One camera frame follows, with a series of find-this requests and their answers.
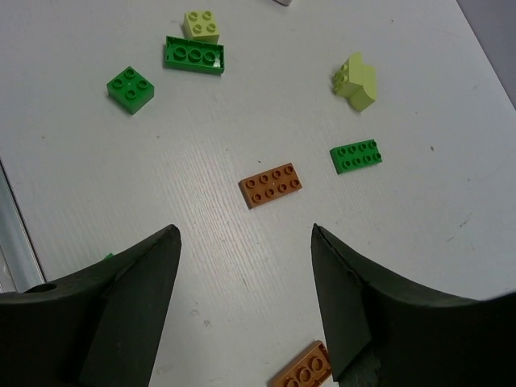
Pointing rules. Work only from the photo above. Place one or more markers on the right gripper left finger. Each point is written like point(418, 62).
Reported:
point(100, 326)

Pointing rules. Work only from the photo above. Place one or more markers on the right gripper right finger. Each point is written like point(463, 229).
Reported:
point(383, 329)

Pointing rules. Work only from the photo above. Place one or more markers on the upturned orange lego plate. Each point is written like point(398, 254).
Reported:
point(309, 368)

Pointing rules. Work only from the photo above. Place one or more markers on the green 2x4 lego plate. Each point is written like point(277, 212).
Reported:
point(350, 157)

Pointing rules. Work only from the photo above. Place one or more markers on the orange 2x4 lego plate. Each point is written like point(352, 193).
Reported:
point(269, 185)

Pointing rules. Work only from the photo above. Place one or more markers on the green 2x2 lego brick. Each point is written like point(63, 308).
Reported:
point(130, 90)

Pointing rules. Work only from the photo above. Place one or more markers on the light yellow-green curved lego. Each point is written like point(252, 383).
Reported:
point(356, 82)

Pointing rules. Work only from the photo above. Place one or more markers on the upturned green 2x4 lego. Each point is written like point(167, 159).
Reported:
point(194, 56)

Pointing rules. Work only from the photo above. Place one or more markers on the light yellow 2x2 lego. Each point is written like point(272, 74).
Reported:
point(201, 25)

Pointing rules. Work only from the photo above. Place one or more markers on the clear compartment organizer tray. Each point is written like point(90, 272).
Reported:
point(283, 2)

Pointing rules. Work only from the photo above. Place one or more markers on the aluminium table edge rail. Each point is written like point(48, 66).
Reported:
point(16, 244)

